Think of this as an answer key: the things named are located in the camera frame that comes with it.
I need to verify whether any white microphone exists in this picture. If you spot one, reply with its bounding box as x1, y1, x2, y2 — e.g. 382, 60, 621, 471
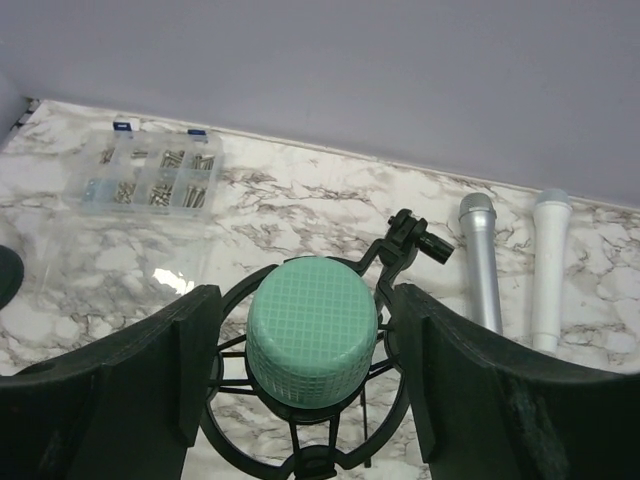
530, 189, 572, 354

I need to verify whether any clear plastic screw box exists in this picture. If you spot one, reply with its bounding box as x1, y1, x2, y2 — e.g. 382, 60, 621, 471
35, 122, 224, 314

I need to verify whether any black tripod shock mount stand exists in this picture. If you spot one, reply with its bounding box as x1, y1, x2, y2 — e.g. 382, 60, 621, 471
201, 209, 454, 479

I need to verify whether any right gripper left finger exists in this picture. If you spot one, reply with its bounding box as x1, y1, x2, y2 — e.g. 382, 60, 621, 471
1, 285, 221, 479

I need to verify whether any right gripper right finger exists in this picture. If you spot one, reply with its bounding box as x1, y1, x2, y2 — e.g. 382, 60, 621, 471
393, 284, 639, 479

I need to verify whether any black tall shock mount stand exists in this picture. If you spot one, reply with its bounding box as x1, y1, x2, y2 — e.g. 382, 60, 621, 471
0, 245, 24, 309

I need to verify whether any grey metal microphone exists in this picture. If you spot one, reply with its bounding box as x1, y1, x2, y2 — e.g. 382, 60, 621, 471
459, 193, 503, 335

